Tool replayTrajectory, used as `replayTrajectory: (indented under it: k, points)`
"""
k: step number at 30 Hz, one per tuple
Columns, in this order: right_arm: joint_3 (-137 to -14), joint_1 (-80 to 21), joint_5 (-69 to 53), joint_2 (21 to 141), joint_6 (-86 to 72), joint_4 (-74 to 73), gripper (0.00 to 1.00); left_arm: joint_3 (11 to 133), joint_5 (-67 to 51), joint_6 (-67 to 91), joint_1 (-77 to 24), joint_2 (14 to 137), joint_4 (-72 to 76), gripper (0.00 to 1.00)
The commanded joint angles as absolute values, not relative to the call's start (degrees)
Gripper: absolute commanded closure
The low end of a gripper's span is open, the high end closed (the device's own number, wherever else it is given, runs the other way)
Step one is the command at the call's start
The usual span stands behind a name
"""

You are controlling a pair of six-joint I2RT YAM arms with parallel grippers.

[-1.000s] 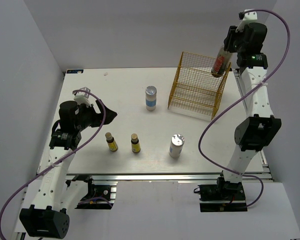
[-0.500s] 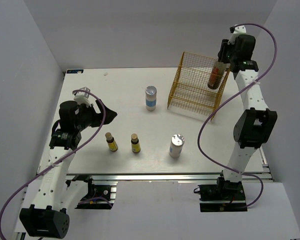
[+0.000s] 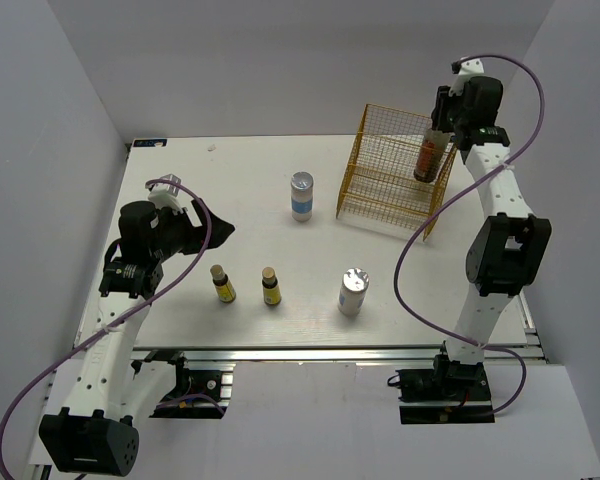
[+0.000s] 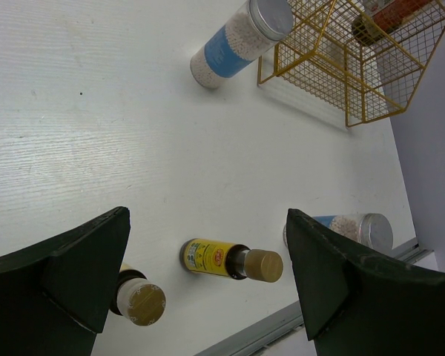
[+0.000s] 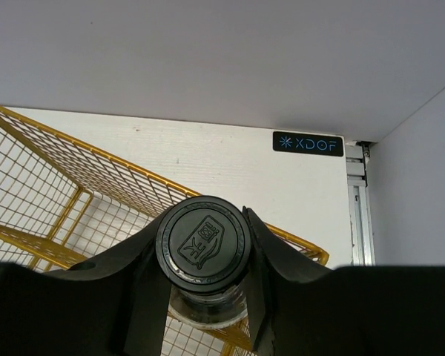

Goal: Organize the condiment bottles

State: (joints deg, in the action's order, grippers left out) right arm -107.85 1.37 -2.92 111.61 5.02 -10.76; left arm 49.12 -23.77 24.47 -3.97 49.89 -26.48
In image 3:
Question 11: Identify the small yellow bottle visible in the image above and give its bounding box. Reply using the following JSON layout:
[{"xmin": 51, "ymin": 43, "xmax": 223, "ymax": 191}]
[
  {"xmin": 262, "ymin": 267, "xmax": 282, "ymax": 306},
  {"xmin": 210, "ymin": 264, "xmax": 236, "ymax": 303}
]

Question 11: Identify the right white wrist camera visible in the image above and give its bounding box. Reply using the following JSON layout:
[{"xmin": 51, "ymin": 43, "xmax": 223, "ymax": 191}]
[{"xmin": 449, "ymin": 57, "xmax": 484, "ymax": 97}]

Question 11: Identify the left small yellow bottle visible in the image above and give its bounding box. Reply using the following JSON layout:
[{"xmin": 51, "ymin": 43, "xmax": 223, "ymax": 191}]
[{"xmin": 210, "ymin": 264, "xmax": 236, "ymax": 303}]

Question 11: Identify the far blue label spice jar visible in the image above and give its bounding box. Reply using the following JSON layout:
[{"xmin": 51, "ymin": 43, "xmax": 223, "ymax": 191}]
[{"xmin": 290, "ymin": 171, "xmax": 314, "ymax": 222}]

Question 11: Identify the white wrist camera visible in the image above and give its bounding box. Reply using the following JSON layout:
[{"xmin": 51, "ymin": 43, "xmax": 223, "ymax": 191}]
[
  {"xmin": 145, "ymin": 174, "xmax": 186, "ymax": 215},
  {"xmin": 449, "ymin": 57, "xmax": 484, "ymax": 97}
]

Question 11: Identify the right small yellow bottle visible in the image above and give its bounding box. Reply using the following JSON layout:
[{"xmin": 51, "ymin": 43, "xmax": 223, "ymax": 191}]
[{"xmin": 262, "ymin": 267, "xmax": 282, "ymax": 306}]

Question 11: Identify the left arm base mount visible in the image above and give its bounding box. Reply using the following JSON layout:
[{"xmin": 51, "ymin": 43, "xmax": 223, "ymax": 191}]
[{"xmin": 131, "ymin": 350, "xmax": 233, "ymax": 420}]

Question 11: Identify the blue table sticker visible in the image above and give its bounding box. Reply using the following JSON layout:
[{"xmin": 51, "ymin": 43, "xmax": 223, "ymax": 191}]
[{"xmin": 132, "ymin": 138, "xmax": 167, "ymax": 148}]

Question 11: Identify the soy sauce bottle red label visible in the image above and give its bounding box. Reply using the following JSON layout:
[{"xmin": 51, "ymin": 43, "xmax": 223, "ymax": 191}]
[{"xmin": 413, "ymin": 128, "xmax": 451, "ymax": 183}]

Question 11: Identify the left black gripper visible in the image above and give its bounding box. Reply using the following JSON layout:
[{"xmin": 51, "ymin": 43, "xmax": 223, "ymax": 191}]
[{"xmin": 149, "ymin": 198, "xmax": 234, "ymax": 262}]

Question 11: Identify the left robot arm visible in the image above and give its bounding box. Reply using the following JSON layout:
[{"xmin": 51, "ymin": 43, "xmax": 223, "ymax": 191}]
[{"xmin": 39, "ymin": 195, "xmax": 235, "ymax": 477}]

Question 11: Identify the near blue label spice jar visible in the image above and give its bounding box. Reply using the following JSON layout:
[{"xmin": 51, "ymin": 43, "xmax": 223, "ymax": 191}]
[{"xmin": 338, "ymin": 267, "xmax": 370, "ymax": 316}]

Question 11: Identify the aluminium table frame rail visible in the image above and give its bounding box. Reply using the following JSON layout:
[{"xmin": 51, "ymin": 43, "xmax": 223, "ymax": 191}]
[{"xmin": 124, "ymin": 344, "xmax": 546, "ymax": 366}]

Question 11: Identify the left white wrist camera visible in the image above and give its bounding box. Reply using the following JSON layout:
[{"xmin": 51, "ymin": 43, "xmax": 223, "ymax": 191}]
[{"xmin": 145, "ymin": 174, "xmax": 186, "ymax": 215}]

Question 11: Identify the yellow wire basket rack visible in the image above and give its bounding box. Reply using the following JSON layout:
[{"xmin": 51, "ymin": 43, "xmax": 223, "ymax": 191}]
[{"xmin": 336, "ymin": 103, "xmax": 457, "ymax": 240}]

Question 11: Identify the blue label spice jar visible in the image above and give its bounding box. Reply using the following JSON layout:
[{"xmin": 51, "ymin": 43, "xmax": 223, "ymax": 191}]
[
  {"xmin": 338, "ymin": 267, "xmax": 370, "ymax": 316},
  {"xmin": 290, "ymin": 171, "xmax": 314, "ymax": 222}
]

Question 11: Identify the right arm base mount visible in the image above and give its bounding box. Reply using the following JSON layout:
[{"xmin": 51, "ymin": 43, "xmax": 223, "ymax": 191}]
[{"xmin": 387, "ymin": 353, "xmax": 495, "ymax": 425}]

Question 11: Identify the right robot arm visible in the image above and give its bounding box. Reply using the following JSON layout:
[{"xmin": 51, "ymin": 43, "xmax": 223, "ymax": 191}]
[{"xmin": 431, "ymin": 75, "xmax": 552, "ymax": 399}]

